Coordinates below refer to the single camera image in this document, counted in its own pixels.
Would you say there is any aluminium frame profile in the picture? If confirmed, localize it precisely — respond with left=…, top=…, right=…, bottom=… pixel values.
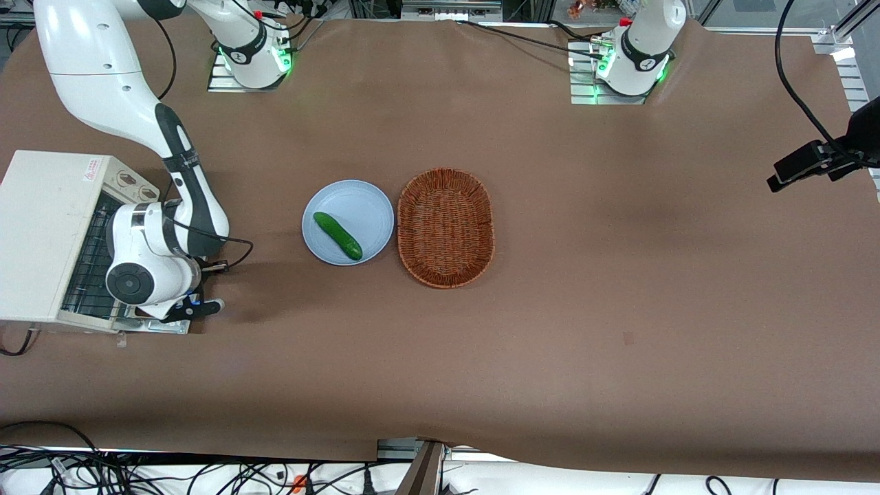
left=811, top=0, right=880, bottom=56

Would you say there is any black base cable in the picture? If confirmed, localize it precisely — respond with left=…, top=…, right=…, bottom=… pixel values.
left=547, top=19, right=609, bottom=45
left=455, top=19, right=606, bottom=61

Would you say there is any white toaster oven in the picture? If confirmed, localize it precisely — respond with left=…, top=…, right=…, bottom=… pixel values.
left=0, top=150, right=161, bottom=335

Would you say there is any aluminium profile beam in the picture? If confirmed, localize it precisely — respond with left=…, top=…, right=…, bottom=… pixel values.
left=395, top=441, right=448, bottom=495

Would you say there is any black oven power cable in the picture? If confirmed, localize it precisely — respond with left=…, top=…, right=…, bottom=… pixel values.
left=0, top=329, right=36, bottom=358

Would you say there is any black cable to left gripper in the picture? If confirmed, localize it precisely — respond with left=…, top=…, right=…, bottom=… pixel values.
left=775, top=0, right=853, bottom=157

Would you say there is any aluminium frame bar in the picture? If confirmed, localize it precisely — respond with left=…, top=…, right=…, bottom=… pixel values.
left=400, top=0, right=503, bottom=22

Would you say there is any oven door with metal handle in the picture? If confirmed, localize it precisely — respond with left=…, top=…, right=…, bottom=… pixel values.
left=120, top=315, right=193, bottom=337

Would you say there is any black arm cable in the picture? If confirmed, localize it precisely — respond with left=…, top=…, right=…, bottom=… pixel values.
left=154, top=19, right=177, bottom=101

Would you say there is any slotted aluminium plate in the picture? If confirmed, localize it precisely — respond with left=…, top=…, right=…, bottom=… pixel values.
left=834, top=48, right=880, bottom=115

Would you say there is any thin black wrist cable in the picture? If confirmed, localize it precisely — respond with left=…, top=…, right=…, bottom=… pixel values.
left=164, top=175, right=254, bottom=273

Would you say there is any green cucumber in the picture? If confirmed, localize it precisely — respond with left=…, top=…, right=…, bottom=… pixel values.
left=313, top=211, right=364, bottom=261

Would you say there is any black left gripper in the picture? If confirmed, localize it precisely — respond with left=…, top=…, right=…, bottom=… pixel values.
left=767, top=96, right=880, bottom=194

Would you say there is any black looped floor cable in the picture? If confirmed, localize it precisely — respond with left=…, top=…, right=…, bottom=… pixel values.
left=0, top=420, right=105, bottom=475

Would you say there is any wire oven rack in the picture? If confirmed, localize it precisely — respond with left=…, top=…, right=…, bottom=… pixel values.
left=60, top=195, right=133, bottom=321

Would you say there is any brown table cover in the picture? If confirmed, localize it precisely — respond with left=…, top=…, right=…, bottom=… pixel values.
left=0, top=10, right=880, bottom=482

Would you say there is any brown wicker basket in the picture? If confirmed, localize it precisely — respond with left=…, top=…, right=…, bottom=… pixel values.
left=397, top=168, right=496, bottom=289

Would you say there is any light blue plate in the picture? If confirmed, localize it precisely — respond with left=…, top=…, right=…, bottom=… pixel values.
left=301, top=179, right=395, bottom=267

